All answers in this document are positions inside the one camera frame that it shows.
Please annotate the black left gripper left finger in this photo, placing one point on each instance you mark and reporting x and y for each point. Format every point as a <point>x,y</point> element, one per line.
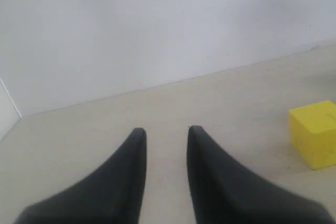
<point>112,193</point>

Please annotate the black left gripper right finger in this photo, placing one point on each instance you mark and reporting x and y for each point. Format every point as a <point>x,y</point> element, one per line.
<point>225,191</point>

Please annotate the yellow foam cube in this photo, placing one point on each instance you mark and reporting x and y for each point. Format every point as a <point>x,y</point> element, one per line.
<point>312,133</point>

